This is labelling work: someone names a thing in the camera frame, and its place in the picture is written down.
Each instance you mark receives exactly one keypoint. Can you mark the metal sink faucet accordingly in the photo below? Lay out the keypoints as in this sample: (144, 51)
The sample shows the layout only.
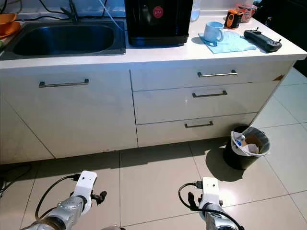
(74, 13)

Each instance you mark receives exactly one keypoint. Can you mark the white kitchen cabinet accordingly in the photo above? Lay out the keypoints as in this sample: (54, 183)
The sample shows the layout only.
(76, 120)

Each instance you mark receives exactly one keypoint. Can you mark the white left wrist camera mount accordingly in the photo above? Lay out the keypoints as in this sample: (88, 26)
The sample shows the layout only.
(85, 187)

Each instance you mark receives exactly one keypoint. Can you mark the clear plastic bottle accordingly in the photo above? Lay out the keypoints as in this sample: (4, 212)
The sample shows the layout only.
(195, 9)

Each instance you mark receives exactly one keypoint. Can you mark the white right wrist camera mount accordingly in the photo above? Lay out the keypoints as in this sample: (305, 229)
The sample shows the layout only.
(211, 191)

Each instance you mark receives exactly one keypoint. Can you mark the brown cardboard piece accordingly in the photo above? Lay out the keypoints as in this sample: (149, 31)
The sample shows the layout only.
(253, 141)

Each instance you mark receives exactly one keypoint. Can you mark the stainless steel kitchen sink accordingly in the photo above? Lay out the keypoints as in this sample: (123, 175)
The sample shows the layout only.
(67, 38)

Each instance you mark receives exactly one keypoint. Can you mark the black water dispenser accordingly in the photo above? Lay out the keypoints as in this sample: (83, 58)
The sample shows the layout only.
(158, 24)

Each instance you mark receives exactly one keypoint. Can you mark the small blue white bottle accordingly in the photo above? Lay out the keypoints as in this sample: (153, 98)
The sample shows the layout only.
(240, 140)

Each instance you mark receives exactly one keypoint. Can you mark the white ceramic mug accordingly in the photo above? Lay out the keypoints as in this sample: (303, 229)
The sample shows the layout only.
(212, 31)

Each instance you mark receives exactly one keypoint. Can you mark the light blue cloth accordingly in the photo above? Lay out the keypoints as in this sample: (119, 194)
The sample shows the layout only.
(232, 44)

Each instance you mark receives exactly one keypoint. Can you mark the clear jar with red contents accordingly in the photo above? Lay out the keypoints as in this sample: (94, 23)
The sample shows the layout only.
(248, 12)

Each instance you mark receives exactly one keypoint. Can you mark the white cabinet door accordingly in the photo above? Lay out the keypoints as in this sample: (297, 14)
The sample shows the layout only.
(76, 112)

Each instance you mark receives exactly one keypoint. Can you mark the black trash bin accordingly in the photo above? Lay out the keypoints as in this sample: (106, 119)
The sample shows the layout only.
(235, 160)

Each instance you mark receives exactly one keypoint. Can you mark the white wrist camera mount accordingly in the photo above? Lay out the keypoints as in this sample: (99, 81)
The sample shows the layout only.
(211, 191)
(85, 187)

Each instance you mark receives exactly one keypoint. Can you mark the white drawer front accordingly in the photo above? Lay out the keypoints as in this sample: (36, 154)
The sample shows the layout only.
(163, 76)
(163, 134)
(163, 105)

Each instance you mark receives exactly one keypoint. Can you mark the black handheld controller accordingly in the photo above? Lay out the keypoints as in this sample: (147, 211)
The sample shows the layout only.
(264, 41)

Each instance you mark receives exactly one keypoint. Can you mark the white bin liner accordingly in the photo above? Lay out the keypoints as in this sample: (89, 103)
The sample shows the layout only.
(235, 143)

